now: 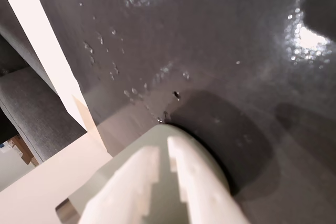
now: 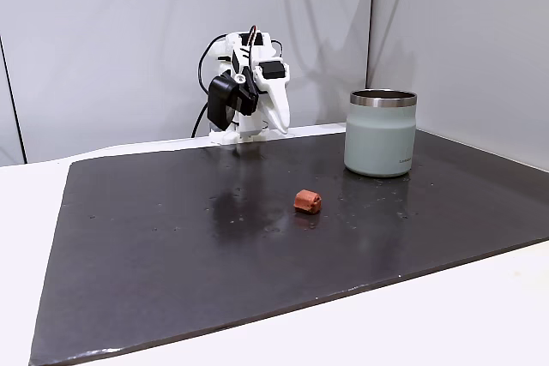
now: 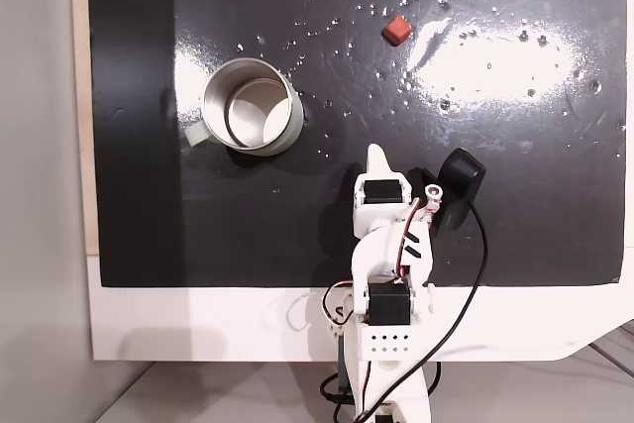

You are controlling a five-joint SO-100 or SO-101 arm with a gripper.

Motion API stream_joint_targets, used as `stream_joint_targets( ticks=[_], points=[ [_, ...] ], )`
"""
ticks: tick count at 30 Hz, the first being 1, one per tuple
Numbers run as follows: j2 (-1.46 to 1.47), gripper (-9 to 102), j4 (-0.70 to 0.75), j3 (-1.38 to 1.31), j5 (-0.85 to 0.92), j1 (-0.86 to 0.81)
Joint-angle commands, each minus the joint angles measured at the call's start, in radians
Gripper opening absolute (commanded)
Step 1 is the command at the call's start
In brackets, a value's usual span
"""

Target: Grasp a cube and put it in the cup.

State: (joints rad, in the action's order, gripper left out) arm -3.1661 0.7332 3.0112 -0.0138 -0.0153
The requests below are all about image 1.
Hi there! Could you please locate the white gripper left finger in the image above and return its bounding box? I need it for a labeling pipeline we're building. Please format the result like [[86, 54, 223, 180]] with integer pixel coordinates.
[[78, 146, 161, 224]]

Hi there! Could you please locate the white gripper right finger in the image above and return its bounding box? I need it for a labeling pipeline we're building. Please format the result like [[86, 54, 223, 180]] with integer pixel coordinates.
[[166, 135, 250, 224]]

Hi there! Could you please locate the pale grey cup, steel inside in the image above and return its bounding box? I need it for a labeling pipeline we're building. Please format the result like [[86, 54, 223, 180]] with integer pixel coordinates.
[[55, 124, 233, 224]]

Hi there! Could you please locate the brown cardboard box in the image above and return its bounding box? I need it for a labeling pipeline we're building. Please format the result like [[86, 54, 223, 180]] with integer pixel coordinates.
[[7, 134, 40, 167]]

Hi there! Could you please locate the grey fabric sofa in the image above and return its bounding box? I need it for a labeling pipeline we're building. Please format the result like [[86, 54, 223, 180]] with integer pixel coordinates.
[[0, 6, 88, 164]]

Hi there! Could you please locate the black table mat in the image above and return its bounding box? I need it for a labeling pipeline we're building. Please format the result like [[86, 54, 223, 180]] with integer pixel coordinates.
[[27, 0, 336, 224]]

